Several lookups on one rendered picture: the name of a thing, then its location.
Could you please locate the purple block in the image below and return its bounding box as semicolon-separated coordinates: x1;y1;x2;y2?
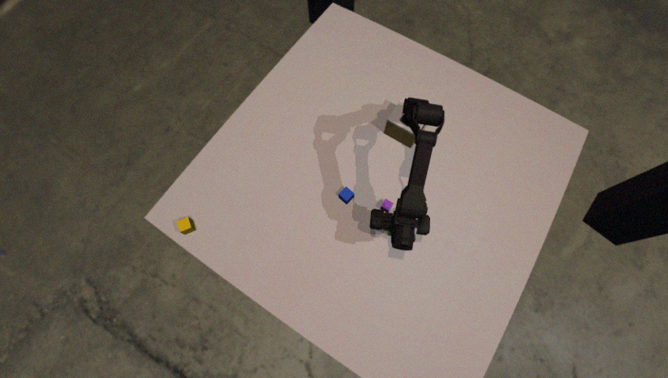
380;199;394;213

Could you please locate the blue cube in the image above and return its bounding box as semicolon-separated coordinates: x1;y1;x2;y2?
339;187;354;204

